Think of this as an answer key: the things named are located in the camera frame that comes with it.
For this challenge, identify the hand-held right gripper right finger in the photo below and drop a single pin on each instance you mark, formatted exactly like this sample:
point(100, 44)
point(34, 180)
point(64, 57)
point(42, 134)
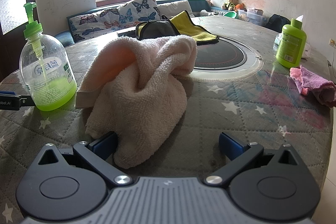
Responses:
point(230, 144)

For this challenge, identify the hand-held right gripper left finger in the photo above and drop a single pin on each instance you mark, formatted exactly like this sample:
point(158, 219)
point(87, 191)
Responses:
point(105, 144)

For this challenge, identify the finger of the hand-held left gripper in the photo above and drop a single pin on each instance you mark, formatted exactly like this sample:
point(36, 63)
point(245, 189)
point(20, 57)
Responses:
point(26, 103)

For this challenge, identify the clear pump bottle green liquid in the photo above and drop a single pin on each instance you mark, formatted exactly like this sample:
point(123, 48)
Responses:
point(47, 69)

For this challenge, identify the pale pink towel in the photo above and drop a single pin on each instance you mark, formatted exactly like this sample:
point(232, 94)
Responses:
point(136, 87)

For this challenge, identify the blue sofa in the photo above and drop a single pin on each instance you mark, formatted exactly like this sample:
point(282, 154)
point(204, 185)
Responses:
point(65, 37)

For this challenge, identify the round black induction hob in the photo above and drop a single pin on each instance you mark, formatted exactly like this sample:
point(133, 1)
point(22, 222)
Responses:
point(223, 56)

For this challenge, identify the purple pink cloth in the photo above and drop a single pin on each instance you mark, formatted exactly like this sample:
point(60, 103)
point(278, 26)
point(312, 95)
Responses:
point(315, 84)

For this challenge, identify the butterfly print cushion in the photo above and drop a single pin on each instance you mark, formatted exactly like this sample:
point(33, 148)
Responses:
point(105, 19)

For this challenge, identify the green squeeze bottle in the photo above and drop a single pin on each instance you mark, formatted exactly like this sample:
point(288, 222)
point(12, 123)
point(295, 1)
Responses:
point(290, 45)

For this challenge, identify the yellow grey microfibre cloth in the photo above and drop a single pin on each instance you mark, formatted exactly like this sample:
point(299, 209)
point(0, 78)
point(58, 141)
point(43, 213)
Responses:
point(194, 29)

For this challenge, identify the clear plastic storage box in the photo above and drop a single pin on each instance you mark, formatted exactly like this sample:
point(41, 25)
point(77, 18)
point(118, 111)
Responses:
point(254, 17)

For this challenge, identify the green plastic basin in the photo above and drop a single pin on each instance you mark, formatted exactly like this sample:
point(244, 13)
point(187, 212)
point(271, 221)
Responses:
point(230, 15)

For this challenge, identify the black backpack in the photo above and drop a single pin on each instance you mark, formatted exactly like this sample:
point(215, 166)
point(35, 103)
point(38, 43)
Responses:
point(278, 21)

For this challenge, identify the white black plush toy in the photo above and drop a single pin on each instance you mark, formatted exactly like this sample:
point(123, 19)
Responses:
point(205, 12)

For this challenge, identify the orange plush toy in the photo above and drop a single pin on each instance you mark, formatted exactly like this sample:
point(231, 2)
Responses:
point(240, 6)

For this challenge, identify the brown teddy bear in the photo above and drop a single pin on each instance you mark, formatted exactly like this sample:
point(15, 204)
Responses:
point(231, 3)

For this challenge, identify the white pillow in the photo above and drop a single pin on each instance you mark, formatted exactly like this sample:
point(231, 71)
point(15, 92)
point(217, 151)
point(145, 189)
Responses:
point(176, 7)

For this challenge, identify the wall socket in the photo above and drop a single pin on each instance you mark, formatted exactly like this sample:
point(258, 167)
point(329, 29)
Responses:
point(332, 42)

